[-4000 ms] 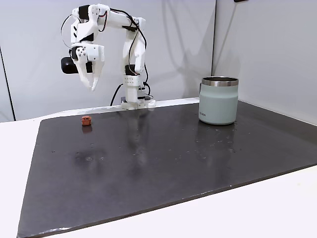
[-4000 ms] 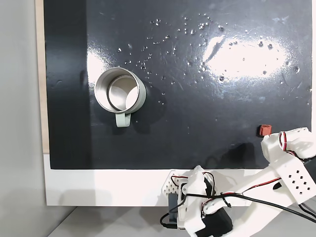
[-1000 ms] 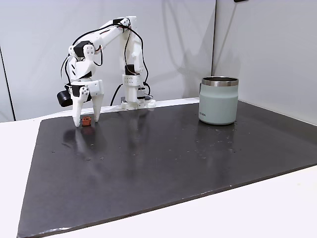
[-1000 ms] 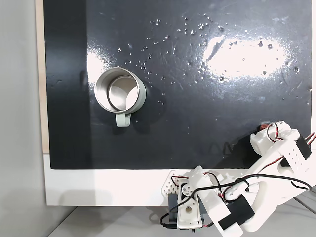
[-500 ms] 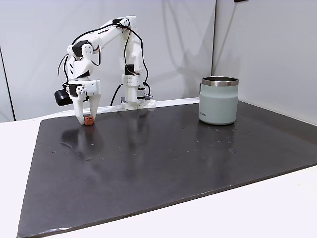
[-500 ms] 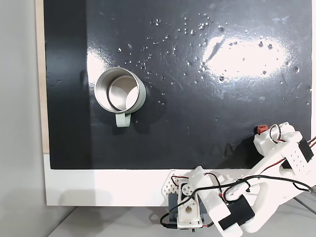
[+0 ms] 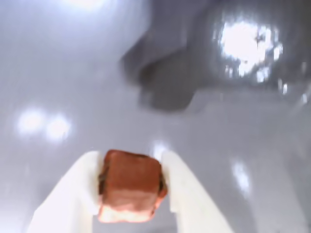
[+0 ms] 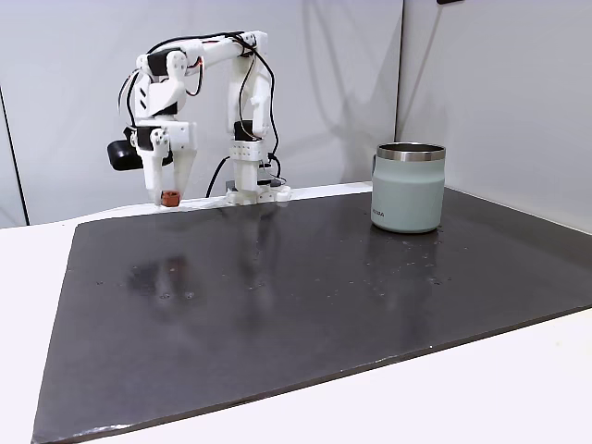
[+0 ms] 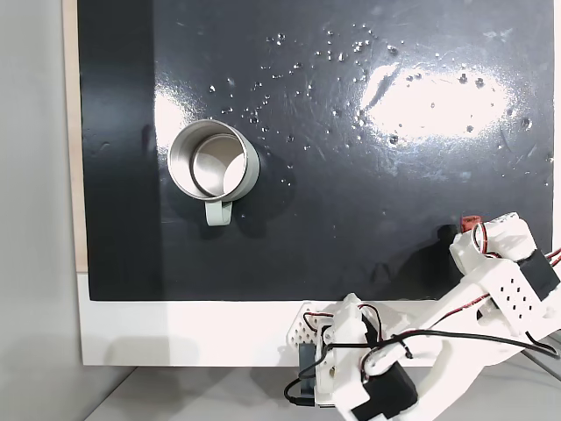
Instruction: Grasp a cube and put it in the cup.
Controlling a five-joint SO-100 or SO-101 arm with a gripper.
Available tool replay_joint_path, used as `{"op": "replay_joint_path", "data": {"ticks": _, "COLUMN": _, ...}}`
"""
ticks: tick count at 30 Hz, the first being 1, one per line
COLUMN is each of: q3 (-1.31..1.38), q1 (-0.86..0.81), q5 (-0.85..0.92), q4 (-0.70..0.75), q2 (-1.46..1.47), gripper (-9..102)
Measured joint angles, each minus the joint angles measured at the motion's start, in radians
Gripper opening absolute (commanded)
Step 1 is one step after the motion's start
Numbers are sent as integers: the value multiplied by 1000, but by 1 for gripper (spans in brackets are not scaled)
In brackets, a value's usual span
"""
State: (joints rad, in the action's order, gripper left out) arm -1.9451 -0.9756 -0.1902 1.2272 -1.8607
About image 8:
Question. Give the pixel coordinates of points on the pale green steel-rimmed cup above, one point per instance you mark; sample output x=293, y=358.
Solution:
x=407, y=199

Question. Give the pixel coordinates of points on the black oval camera box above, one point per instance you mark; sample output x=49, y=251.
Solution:
x=121, y=157

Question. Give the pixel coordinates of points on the black wall-mounted object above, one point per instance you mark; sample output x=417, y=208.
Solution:
x=449, y=2

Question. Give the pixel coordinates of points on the small red cube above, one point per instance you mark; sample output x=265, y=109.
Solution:
x=170, y=200

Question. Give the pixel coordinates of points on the thin black wall strip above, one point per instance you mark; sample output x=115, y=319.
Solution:
x=14, y=157

